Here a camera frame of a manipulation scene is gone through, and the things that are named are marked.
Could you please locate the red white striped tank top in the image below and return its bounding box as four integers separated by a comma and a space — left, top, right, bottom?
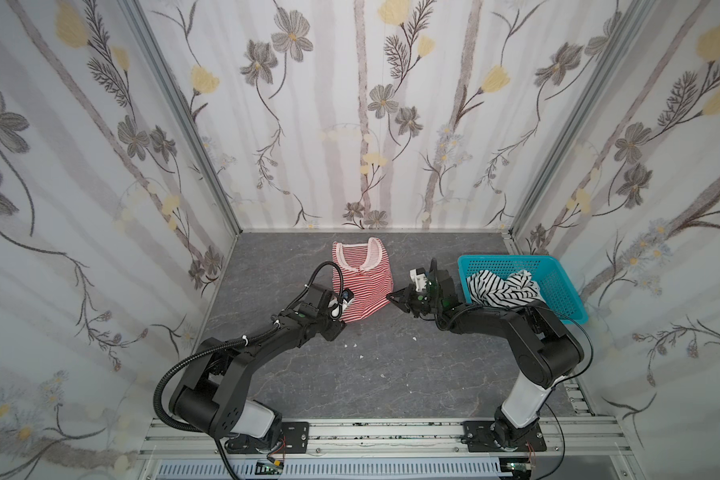
332, 237, 394, 323

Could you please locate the black white striped tank top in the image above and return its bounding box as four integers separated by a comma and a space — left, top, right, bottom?
466, 270, 542, 309

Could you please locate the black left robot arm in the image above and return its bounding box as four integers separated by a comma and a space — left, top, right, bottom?
153, 284, 354, 445

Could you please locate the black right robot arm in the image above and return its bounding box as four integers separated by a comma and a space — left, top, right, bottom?
386, 264, 585, 451

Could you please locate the teal plastic basket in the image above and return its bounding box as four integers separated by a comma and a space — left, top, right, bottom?
457, 254, 588, 325

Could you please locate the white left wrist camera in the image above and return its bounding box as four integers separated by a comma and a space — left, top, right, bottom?
329, 288, 355, 320

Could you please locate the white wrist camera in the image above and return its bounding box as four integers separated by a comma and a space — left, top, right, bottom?
329, 288, 355, 320
409, 267, 432, 296

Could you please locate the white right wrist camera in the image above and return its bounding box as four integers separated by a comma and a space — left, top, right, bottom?
409, 267, 432, 296

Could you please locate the white slotted cable duct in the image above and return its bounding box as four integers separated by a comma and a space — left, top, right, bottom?
152, 458, 511, 480

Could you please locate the black corrugated cable conduit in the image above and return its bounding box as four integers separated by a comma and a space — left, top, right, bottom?
151, 260, 346, 480

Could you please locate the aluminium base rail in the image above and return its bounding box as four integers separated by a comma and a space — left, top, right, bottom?
137, 416, 634, 465

